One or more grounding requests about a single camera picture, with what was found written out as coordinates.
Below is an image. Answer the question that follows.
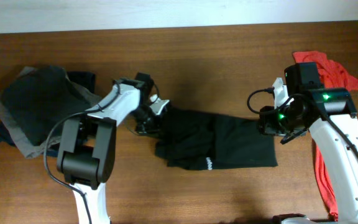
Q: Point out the red shirt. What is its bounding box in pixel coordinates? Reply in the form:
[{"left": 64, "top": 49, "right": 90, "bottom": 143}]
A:
[{"left": 292, "top": 51, "right": 358, "bottom": 221}]

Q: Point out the light grey folded garment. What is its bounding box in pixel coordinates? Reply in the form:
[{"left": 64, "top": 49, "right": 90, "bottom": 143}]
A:
[{"left": 0, "top": 67, "right": 101, "bottom": 159}]

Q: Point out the black shirt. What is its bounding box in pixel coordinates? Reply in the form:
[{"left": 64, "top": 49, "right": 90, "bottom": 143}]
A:
[{"left": 155, "top": 108, "right": 278, "bottom": 170}]

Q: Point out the dark grey folded garment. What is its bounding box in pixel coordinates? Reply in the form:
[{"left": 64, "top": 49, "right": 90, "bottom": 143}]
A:
[{"left": 1, "top": 66, "right": 91, "bottom": 146}]

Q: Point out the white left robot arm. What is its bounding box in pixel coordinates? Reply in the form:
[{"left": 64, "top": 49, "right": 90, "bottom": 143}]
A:
[{"left": 57, "top": 73, "right": 169, "bottom": 223}]

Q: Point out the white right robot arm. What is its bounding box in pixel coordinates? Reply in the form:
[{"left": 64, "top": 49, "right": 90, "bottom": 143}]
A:
[{"left": 257, "top": 85, "right": 358, "bottom": 223}]

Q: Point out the navy folded garment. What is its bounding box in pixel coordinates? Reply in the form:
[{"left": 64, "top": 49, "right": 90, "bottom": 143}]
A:
[{"left": 0, "top": 72, "right": 96, "bottom": 148}]

